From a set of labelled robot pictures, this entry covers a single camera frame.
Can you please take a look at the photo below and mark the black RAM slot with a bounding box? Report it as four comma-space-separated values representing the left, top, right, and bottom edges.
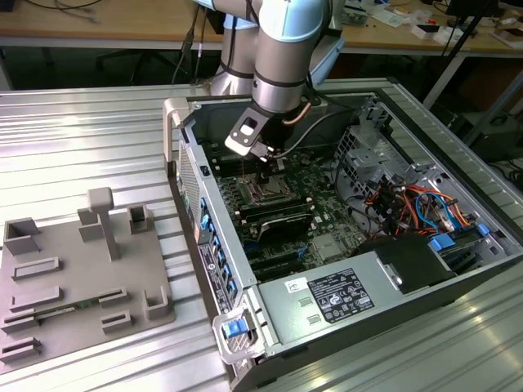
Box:
238, 194, 310, 212
241, 200, 314, 220
239, 197, 311, 216
244, 203, 315, 224

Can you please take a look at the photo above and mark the blue wire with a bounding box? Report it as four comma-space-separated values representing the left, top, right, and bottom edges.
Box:
414, 190, 457, 232

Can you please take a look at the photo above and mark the blue case handle latch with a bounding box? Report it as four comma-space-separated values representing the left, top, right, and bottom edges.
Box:
222, 320, 246, 340

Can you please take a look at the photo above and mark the copper coloured hose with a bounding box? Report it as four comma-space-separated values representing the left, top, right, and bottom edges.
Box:
284, 101, 314, 126

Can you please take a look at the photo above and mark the black plastic cover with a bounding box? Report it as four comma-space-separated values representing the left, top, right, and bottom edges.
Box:
353, 234, 457, 296

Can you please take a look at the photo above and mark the square silver heatsink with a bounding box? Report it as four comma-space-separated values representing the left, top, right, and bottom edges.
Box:
313, 234, 341, 261

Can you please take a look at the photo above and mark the metal socket cover frame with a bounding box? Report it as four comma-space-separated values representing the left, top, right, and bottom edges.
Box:
249, 177, 290, 203

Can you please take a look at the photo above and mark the silver CPU with green edge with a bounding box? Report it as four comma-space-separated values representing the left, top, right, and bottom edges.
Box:
256, 180, 283, 201

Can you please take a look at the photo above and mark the silver drive cage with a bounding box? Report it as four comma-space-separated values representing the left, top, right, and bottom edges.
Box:
333, 122, 413, 201

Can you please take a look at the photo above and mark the grey parts rack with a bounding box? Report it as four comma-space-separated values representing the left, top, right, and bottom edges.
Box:
0, 186, 177, 367

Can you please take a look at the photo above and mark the green RAM stick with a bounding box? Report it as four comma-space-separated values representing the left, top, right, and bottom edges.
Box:
32, 296, 103, 319

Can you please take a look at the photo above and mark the CPU socket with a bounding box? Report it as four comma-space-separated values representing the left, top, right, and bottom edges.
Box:
240, 173, 293, 205

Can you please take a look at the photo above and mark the wooden desk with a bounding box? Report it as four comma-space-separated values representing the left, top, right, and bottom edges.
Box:
0, 0, 523, 56

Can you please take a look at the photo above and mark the green motherboard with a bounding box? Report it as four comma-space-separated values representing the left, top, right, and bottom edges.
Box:
203, 138, 369, 287

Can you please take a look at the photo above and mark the black camera cable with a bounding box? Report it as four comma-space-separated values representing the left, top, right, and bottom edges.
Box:
271, 112, 341, 158

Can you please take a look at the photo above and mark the small white box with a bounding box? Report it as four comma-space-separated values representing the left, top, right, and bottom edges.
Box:
411, 23, 450, 44

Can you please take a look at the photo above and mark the open PC case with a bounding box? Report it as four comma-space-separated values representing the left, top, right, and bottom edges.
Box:
162, 83, 523, 391

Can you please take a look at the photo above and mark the orange flat wire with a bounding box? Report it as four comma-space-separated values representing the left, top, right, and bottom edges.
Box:
440, 202, 479, 229

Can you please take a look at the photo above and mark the grey power supply with label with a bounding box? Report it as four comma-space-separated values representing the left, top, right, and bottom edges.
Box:
256, 249, 409, 346

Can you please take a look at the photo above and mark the black expansion slot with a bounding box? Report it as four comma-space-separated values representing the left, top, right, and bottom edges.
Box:
247, 248, 306, 266
252, 261, 311, 283

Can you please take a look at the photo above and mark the blue disk carrier handle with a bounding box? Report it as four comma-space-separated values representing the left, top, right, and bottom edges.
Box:
427, 233, 458, 257

